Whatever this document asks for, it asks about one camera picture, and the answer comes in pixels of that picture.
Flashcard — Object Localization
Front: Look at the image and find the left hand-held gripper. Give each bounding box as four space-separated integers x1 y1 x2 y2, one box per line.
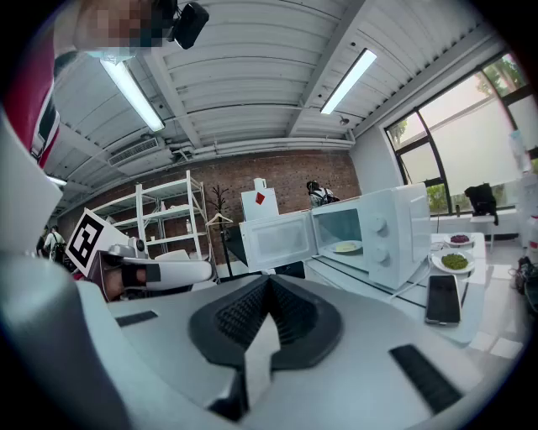
65 207 214 302

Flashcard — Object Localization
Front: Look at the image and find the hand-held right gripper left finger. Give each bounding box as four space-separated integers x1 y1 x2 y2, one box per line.
187 275 273 370

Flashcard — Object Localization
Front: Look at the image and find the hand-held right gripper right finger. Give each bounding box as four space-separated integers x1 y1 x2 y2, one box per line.
268 275 344 372

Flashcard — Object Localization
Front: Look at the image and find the white food plate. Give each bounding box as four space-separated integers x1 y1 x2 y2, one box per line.
326 239 364 255

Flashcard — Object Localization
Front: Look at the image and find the white microwave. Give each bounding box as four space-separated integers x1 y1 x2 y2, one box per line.
239 182 433 291

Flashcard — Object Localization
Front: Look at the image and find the person's left hand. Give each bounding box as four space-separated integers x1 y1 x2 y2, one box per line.
107 259 162 300

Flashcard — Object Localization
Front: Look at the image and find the white office chair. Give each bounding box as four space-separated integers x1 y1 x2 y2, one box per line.
154 249 194 262

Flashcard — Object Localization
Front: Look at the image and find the white clothes hanger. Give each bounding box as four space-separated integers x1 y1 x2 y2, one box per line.
204 212 235 228

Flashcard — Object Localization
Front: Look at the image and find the black coat rack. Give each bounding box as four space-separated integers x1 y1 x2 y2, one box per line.
208 184 236 279

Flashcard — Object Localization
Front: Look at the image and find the white metal shelving rack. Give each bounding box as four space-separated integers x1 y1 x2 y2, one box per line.
90 170 211 272

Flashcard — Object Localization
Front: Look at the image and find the white fridge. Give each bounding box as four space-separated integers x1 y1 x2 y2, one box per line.
240 186 281 223

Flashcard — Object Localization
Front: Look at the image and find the white ceiling air conditioner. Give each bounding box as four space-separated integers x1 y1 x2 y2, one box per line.
107 136 174 176

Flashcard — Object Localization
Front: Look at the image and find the black smartphone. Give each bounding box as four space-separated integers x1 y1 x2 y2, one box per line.
424 274 462 328

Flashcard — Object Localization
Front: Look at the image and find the white bean plate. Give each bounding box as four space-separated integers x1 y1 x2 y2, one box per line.
431 249 476 275
443 233 477 248

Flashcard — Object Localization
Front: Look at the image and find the white table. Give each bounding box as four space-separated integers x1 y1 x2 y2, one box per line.
304 232 488 349

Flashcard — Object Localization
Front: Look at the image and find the white ceiling pipe bundle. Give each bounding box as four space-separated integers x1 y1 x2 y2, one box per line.
167 138 356 160

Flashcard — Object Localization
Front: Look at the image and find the green beans pile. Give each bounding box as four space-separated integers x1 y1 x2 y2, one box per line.
440 253 469 271

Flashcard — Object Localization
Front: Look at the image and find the white stool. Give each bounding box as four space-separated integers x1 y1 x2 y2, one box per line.
469 213 497 244

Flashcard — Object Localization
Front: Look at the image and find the black jacket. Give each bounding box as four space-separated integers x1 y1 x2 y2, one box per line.
463 182 500 227

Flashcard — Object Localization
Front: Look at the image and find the black floor device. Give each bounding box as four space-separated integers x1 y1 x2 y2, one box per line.
513 255 538 314

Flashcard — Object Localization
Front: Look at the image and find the black framed window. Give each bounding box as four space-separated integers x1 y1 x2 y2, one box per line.
384 50 538 211

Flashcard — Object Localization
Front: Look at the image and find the person's red top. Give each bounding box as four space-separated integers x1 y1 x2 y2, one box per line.
3 24 62 169

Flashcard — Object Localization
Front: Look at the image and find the white water dispenser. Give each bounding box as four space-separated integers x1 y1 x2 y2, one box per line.
519 171 538 249

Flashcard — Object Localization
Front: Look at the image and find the person's head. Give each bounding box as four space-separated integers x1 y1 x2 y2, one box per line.
73 0 177 60

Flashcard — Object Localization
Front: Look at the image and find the white power cable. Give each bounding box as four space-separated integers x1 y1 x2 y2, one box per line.
388 251 436 302

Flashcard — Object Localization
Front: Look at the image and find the black head camera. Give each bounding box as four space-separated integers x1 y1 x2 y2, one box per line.
171 2 210 50

